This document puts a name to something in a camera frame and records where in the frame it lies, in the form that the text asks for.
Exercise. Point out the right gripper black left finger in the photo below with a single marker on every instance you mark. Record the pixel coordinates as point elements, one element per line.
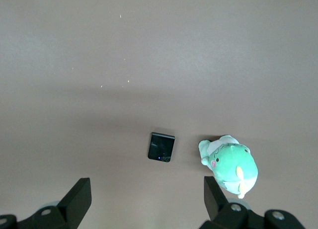
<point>72,204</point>

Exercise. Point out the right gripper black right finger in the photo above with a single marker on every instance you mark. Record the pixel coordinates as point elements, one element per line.
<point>218,211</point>

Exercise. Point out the black flip phone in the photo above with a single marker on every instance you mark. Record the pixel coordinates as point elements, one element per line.
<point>161,145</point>

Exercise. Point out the green dinosaur plush toy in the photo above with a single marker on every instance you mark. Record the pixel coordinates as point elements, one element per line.
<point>231,164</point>

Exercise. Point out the brown table cover mat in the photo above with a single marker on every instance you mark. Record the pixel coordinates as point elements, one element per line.
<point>159,52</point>

